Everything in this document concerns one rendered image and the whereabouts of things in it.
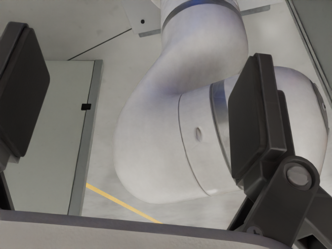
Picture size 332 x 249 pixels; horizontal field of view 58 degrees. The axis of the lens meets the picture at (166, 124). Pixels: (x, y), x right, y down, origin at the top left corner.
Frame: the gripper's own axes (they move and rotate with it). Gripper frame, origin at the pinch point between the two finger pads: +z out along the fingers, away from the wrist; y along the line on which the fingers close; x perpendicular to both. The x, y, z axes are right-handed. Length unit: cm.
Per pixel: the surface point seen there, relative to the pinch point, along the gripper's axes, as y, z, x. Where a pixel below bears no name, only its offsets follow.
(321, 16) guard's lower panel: 67, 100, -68
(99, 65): -36, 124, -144
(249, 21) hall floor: 53, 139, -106
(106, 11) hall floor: -30, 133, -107
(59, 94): -55, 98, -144
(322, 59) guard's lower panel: 69, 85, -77
